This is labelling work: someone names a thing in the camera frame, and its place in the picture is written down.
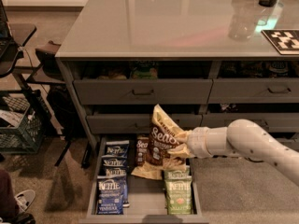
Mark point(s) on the middle left drawer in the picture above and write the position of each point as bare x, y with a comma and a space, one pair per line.
137, 118

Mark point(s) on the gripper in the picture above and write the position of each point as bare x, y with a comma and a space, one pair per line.
198, 141

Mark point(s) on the grey cabinet counter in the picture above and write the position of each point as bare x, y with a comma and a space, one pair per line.
226, 33

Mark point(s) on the front green kettle chip bag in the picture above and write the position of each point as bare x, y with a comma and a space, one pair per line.
179, 196

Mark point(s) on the person leg dark trousers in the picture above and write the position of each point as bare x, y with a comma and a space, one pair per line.
8, 203

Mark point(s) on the dark stool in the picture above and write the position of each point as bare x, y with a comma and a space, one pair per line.
58, 96

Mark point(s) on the brown sea salt chip bag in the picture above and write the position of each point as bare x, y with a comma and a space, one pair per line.
163, 135

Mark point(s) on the black white fiducial marker board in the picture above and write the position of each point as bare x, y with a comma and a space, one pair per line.
286, 41

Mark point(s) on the top left drawer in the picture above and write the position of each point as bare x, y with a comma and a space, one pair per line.
177, 83

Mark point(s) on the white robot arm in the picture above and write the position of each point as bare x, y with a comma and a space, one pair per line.
286, 162

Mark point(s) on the front blue kettle chip bag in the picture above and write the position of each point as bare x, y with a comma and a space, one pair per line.
110, 194

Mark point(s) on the top right drawer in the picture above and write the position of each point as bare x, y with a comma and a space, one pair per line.
254, 90

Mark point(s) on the open bottom left drawer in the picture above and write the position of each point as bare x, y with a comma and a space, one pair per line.
146, 197

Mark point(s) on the green bag in top drawer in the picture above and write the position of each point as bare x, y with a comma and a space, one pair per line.
145, 69

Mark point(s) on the blue kettle chip bag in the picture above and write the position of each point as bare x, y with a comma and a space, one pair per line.
117, 148
114, 161
120, 171
110, 194

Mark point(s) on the rear blue kettle chip bag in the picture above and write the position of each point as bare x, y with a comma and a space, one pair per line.
117, 148

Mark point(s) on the green kettle chip bag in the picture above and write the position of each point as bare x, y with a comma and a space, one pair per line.
179, 196
177, 174

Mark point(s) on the white sneaker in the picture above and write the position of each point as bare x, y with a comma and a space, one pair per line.
24, 199

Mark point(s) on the green plastic crate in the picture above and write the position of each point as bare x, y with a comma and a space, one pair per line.
21, 130

